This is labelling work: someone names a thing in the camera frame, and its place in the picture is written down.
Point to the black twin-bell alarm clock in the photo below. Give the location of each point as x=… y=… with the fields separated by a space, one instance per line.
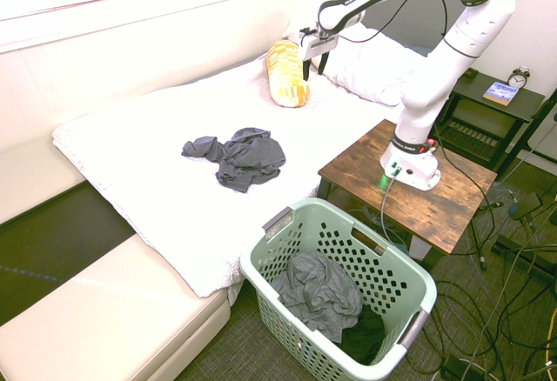
x=518 y=78

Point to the small dark object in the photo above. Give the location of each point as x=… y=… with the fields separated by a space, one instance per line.
x=470 y=75

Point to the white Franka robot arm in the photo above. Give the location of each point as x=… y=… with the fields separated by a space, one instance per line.
x=431 y=76

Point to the light grey heathered garment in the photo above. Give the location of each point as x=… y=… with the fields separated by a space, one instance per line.
x=317 y=289

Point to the blue paperback book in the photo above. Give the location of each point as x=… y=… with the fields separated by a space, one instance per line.
x=500 y=93

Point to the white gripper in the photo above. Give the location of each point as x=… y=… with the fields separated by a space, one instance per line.
x=317 y=44

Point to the black garment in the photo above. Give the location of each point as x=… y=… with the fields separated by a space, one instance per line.
x=365 y=333

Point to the white bed pillow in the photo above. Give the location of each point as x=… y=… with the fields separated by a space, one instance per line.
x=374 y=68

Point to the black camera tripod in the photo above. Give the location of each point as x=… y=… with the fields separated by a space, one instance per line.
x=528 y=133

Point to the white bed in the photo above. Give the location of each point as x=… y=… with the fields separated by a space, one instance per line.
x=174 y=207

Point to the dark grey shirt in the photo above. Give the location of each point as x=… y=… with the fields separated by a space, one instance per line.
x=248 y=159

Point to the yellow white patterned bolster pillow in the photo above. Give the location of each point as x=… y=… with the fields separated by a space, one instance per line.
x=287 y=76

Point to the rustic wooden side table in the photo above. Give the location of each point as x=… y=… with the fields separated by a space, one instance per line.
x=418 y=211

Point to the black nightstand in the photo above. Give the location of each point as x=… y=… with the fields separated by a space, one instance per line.
x=487 y=107

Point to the cream leather sofa bed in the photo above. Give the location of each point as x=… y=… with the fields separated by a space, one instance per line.
x=109 y=320

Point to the black power brick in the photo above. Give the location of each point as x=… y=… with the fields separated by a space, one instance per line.
x=525 y=206

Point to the mint green laundry basket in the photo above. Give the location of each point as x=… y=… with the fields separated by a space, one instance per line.
x=391 y=276

